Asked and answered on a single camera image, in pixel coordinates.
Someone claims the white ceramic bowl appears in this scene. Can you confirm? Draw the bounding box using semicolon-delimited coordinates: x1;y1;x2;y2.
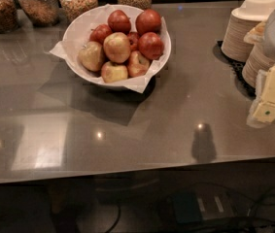
61;4;173;91

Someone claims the back stack of paper bowls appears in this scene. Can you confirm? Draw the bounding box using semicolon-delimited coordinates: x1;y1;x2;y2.
221;0;275;62

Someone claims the red apple back centre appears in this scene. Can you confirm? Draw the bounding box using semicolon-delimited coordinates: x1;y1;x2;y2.
107;10;131;34

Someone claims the small red apple middle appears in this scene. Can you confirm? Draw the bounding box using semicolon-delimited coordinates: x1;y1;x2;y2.
127;32;140;51

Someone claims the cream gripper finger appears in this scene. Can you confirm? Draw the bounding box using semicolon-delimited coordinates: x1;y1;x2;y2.
247;70;267;128

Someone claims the front stack of paper bowls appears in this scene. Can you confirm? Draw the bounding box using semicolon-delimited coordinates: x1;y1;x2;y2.
242;21;275;87

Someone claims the yellow-red apple front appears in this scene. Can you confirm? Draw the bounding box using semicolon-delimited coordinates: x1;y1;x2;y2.
101;61;128;83

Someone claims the black cable on floor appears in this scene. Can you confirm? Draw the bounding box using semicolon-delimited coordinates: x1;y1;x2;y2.
189;182;275;233

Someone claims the yellow-red apple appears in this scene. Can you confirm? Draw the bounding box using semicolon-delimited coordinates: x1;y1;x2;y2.
101;61;128;83
103;32;131;63

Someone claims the small red apple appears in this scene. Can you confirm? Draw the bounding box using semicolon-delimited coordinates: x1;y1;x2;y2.
89;24;113;44
127;32;140;51

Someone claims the red-yellow apple front right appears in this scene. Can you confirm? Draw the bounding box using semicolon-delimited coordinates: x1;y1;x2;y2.
127;50;151;78

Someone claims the yellow apple left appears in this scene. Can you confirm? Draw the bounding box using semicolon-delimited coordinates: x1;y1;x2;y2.
78;41;105;72

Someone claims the red apple back right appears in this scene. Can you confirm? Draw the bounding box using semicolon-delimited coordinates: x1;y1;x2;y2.
135;9;161;35

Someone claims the dark box under table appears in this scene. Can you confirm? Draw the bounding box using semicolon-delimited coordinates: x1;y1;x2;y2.
170;190;236;224

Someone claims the stack of paper bowls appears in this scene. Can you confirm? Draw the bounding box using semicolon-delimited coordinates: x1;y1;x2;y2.
221;0;275;62
242;21;275;87

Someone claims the small red apple left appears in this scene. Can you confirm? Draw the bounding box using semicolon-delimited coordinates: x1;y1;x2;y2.
89;24;113;44

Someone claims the black rubber mat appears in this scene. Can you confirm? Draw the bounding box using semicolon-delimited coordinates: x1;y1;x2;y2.
217;41;256;99

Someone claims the yellow-red apple centre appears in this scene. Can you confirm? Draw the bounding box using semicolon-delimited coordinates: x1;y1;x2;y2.
103;32;131;63

